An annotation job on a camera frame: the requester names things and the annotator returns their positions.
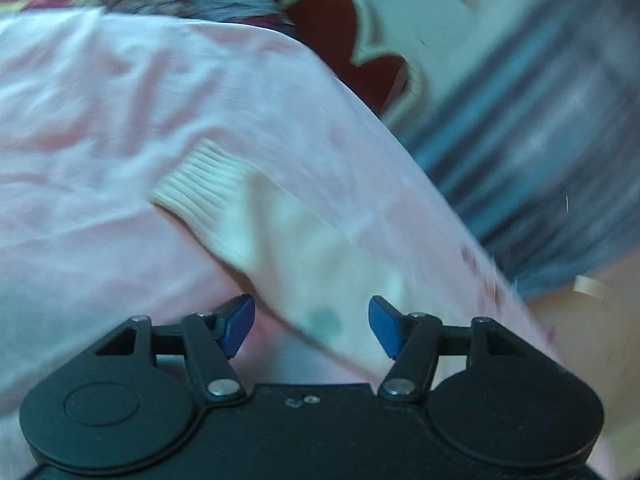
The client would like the red heart shaped cushion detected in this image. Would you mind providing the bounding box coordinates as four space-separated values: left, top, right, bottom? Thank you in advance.
280 0 432 126

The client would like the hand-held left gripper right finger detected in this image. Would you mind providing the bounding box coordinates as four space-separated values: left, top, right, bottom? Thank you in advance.
368 296 526 406

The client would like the cream paper strip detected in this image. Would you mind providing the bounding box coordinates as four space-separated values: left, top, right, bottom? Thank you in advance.
574 275 614 307

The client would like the pink floral bedsheet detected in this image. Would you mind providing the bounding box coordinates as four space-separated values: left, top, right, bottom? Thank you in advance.
0 7 568 480

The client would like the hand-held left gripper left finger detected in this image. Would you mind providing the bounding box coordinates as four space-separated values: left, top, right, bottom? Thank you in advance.
95 294 257 406

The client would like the blue grey curtain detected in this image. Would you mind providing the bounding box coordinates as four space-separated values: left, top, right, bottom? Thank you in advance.
400 5 640 297

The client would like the patterned cloth pile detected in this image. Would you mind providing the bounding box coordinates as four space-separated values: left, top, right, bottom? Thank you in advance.
0 0 297 37

